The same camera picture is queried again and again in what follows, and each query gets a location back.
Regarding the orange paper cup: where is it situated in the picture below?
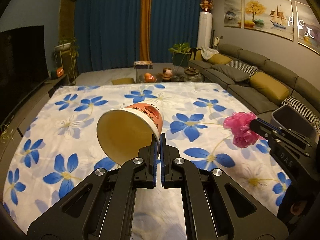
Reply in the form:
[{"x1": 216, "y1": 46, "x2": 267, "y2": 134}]
[{"x1": 97, "y1": 102, "x2": 163, "y2": 165}]

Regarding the grey trash bin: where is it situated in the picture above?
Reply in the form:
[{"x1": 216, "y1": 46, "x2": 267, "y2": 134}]
[{"x1": 271, "y1": 105, "x2": 318, "y2": 142}]

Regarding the patterned black white pillow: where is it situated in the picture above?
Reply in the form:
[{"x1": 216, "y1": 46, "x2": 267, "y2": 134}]
[{"x1": 281, "y1": 96, "x2": 319, "y2": 132}]

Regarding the grey sectional sofa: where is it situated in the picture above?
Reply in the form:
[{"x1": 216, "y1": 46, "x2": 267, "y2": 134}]
[{"x1": 189, "y1": 44, "x2": 319, "y2": 141}]

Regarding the yellow cushion middle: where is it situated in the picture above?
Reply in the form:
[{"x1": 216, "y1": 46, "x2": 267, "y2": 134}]
[{"x1": 249, "y1": 72, "x2": 290, "y2": 105}]

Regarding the yellow cushion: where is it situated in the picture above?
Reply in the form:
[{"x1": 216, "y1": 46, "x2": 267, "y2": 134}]
[
  {"x1": 208, "y1": 54, "x2": 232, "y2": 64},
  {"x1": 249, "y1": 72, "x2": 290, "y2": 105}
]

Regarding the patterned pillow far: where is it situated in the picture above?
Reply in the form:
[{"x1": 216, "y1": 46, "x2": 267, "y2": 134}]
[{"x1": 227, "y1": 60, "x2": 258, "y2": 77}]

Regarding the floral blue white tablecloth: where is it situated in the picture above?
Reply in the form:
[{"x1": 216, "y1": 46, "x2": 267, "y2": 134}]
[{"x1": 1, "y1": 83, "x2": 291, "y2": 239}]

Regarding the grey flat cushion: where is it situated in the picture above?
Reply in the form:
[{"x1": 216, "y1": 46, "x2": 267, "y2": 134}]
[{"x1": 212, "y1": 64, "x2": 249, "y2": 82}]

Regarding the yellow cushion far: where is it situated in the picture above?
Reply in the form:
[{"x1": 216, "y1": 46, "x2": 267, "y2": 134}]
[{"x1": 208, "y1": 54, "x2": 232, "y2": 64}]

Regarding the white cloth on sofa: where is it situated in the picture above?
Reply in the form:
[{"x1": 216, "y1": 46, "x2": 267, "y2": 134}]
[{"x1": 200, "y1": 47, "x2": 219, "y2": 61}]

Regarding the glass coffee table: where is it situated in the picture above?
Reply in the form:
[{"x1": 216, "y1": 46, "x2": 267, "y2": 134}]
[{"x1": 112, "y1": 66, "x2": 203, "y2": 85}]

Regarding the right framed painting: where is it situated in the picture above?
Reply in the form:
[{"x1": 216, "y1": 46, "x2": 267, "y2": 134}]
[{"x1": 295, "y1": 2, "x2": 320, "y2": 54}]

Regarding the sailboat tree painting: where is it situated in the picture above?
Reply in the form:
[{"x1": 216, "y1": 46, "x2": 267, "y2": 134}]
[{"x1": 244, "y1": 0, "x2": 294, "y2": 41}]

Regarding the tv cabinet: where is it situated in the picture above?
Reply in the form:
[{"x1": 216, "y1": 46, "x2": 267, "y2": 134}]
[{"x1": 0, "y1": 73, "x2": 71, "y2": 176}]

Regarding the white standing air conditioner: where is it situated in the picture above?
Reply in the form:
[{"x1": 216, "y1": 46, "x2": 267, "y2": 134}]
[{"x1": 197, "y1": 11, "x2": 213, "y2": 48}]

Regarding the green potted plant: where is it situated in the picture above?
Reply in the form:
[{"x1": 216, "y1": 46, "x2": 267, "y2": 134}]
[{"x1": 168, "y1": 42, "x2": 191, "y2": 74}]

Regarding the small left painting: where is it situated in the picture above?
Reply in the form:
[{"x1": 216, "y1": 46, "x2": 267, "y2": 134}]
[{"x1": 223, "y1": 0, "x2": 242, "y2": 28}]

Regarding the orange flower bouquet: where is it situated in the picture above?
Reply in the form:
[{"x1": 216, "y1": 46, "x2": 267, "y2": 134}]
[{"x1": 200, "y1": 0, "x2": 214, "y2": 12}]

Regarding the black television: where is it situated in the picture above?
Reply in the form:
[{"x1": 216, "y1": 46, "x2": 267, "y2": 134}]
[{"x1": 0, "y1": 25, "x2": 48, "y2": 124}]

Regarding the orange curtain strip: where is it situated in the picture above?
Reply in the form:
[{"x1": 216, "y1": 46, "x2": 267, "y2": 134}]
[{"x1": 139, "y1": 0, "x2": 152, "y2": 61}]

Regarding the blue curtain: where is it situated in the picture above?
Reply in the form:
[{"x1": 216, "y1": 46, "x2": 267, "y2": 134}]
[{"x1": 75, "y1": 0, "x2": 201, "y2": 73}]

